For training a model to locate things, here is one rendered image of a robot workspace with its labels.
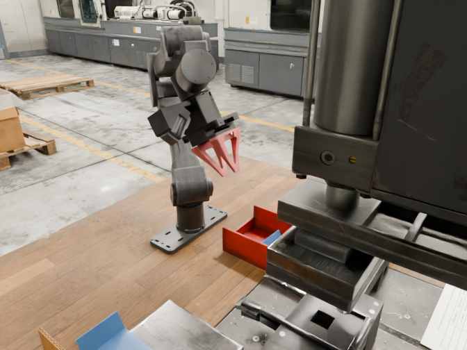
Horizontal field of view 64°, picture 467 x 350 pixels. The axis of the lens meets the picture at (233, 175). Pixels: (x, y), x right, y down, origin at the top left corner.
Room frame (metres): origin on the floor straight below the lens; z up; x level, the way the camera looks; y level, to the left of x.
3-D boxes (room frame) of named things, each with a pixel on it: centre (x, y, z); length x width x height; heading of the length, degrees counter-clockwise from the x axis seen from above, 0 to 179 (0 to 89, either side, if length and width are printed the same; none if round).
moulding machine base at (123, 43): (9.30, 2.69, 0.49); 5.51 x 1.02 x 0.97; 49
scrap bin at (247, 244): (0.62, -0.11, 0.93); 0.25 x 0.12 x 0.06; 53
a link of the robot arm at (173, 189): (0.73, 0.09, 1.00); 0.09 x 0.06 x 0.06; 108
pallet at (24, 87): (6.36, 3.18, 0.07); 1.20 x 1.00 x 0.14; 141
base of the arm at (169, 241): (0.73, 0.10, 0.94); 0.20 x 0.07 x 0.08; 143
